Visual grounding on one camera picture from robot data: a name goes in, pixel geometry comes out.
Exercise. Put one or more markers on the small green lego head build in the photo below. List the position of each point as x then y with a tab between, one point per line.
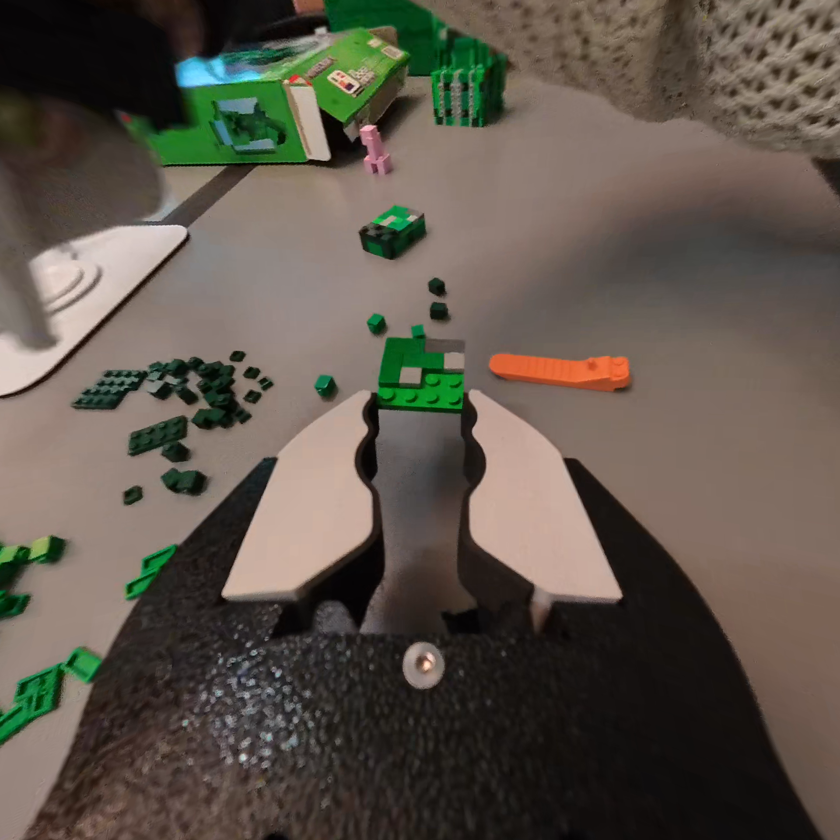
392	231

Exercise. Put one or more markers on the person's cream knitted sweater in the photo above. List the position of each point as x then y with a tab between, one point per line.
754	65

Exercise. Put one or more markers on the pink lego pig figure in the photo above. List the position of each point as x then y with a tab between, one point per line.
375	152

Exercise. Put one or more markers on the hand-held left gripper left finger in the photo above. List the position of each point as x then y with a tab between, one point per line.
308	512

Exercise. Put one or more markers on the small dark green lego piece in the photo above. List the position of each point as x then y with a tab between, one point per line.
437	286
439	310

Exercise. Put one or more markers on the orange brick separator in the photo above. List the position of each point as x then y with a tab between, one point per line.
558	371

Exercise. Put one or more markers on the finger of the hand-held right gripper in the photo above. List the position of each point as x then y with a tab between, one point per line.
72	170

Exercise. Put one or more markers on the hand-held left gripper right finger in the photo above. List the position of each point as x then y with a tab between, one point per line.
538	518

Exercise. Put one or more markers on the white monitor stand base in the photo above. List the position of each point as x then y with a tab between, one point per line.
111	295

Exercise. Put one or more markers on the green lego set box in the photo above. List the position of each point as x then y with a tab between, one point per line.
262	98

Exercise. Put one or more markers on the large green lego build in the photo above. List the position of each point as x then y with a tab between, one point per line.
387	19

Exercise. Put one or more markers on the narrow dark green lego plate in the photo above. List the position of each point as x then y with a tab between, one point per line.
157	435

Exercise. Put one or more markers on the large dark green lego plate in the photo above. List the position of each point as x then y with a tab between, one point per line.
108	389

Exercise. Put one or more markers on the striped green lego build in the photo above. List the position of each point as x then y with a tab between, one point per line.
469	85

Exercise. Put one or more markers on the green lego block assembly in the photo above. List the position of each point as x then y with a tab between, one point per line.
420	377

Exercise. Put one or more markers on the pile of bright green lego pieces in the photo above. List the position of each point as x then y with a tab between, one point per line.
39	682

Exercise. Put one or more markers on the pile of dark green lego pieces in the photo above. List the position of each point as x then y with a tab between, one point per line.
210	394

